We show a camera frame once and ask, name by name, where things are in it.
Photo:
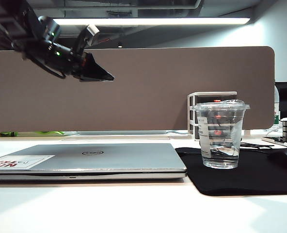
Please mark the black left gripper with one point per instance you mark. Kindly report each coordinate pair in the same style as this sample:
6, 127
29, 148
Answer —
76, 63

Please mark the clear plastic cup with lid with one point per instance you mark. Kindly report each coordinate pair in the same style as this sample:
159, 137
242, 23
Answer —
221, 136

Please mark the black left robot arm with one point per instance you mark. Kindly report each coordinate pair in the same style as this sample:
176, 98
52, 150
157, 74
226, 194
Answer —
44, 31

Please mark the silver Dell laptop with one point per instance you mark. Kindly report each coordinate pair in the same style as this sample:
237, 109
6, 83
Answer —
97, 165

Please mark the brown desk divider panel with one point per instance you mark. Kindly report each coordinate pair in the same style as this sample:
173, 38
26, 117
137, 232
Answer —
158, 92

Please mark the green object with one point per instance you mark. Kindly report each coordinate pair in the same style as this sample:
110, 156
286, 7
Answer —
49, 133
6, 133

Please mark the long ceiling light strip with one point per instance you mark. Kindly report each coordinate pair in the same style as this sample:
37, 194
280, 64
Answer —
158, 21

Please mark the white red sticker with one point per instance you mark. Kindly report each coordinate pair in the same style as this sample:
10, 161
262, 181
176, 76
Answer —
32, 161

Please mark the white bottle with green label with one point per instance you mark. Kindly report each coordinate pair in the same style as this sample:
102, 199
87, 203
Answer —
276, 106

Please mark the black mouse pad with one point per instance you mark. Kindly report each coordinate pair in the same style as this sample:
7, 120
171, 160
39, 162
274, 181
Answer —
255, 174

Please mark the black computer mouse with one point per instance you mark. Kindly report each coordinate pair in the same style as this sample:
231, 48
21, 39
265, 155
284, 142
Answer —
286, 157

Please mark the white wrist camera black mount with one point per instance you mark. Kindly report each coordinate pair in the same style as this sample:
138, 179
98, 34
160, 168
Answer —
92, 30

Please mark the white drawer organizer frame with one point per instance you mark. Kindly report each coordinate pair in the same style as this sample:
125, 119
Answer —
190, 114

